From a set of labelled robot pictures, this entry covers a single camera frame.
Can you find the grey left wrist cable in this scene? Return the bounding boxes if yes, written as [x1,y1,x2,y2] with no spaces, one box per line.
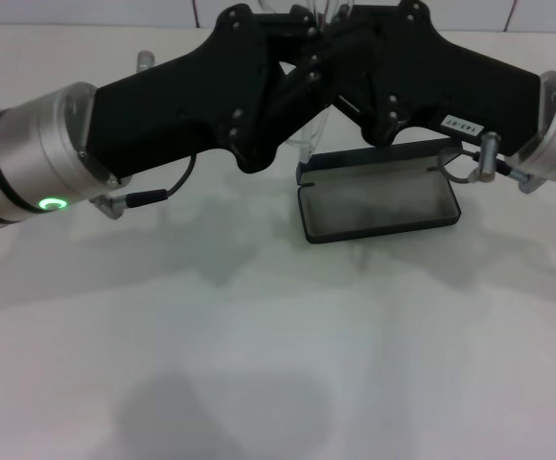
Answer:
[92,151,198,218]

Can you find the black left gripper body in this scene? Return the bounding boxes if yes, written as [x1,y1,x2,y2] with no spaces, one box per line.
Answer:
[80,3,284,175]

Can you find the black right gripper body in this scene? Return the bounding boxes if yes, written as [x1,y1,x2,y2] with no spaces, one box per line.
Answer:
[376,0,544,158]

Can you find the silver right wrist plug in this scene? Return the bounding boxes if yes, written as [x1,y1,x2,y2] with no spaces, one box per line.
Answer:
[468,132,501,185]

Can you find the clear white glasses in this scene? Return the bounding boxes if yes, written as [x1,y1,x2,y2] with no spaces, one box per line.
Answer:
[258,0,356,165]

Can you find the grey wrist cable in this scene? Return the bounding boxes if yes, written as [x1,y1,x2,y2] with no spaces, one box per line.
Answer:
[92,151,198,218]
[437,145,524,186]

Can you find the grey right wrist cable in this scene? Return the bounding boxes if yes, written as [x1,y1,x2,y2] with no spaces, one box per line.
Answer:
[437,145,524,186]

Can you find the black glasses case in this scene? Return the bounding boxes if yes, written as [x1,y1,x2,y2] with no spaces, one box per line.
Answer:
[295,137,463,245]

